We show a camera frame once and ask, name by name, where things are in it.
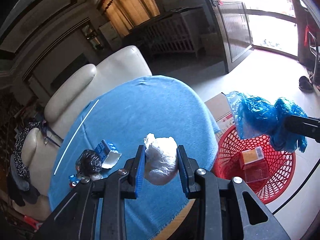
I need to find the blue plastic bag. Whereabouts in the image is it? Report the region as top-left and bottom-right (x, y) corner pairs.
(226, 91), (308, 153)

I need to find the white plastic bag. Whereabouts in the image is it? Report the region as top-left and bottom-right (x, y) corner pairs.
(144, 133), (178, 186)

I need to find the dark wooden door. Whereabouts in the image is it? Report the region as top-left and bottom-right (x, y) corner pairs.
(205, 0), (253, 73)

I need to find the white baby crib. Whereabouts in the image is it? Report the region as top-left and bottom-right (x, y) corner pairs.
(127, 7), (208, 55)

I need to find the blue white torn carton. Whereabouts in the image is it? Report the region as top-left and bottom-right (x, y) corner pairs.
(94, 140), (121, 170)

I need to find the red plastic mesh basket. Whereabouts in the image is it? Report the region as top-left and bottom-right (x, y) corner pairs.
(212, 126), (296, 204)

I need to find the yellow box in basket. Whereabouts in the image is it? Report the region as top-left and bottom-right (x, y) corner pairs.
(239, 146), (264, 170)

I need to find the black white spotted garment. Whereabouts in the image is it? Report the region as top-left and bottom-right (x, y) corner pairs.
(13, 121), (42, 179)

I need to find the blue table cloth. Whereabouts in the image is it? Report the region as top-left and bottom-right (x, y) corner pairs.
(48, 76), (219, 239)

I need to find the cream leather sofa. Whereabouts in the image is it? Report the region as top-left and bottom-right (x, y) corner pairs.
(12, 46), (152, 221)

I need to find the small blue red wrapper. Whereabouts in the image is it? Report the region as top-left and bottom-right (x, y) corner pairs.
(68, 174), (80, 188)

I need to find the orange window curtain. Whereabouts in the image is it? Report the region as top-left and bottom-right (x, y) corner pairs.
(98, 0), (160, 37)

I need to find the clear plastic box in basket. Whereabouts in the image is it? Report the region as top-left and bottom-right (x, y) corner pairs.
(244, 160), (269, 183)

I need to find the cardboard box on floor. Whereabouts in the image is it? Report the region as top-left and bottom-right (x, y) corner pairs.
(205, 93), (234, 141)

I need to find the black crumpled plastic bag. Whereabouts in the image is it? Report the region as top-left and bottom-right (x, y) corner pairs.
(75, 150), (102, 176)

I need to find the blue lanyard strap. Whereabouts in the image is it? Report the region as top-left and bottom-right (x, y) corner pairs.
(41, 121), (65, 148)

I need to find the white thin stick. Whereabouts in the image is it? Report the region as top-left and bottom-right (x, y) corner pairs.
(53, 99), (100, 176)

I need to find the dark shoe on floor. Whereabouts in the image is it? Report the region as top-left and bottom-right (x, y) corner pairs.
(299, 76), (313, 93)

